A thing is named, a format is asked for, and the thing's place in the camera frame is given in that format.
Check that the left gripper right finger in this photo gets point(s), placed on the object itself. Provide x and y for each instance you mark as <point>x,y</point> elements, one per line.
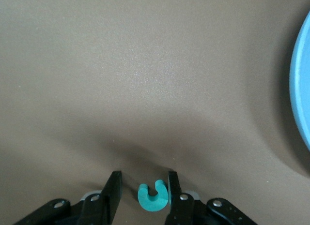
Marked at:
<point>180,210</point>

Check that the teal foam letter c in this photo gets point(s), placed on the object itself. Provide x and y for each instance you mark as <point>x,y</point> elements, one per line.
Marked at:
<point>147,203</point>

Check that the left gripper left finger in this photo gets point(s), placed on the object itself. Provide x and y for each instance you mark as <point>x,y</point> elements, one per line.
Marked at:
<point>104,208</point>

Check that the blue round plate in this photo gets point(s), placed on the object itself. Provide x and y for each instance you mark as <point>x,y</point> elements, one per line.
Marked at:
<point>302,84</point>

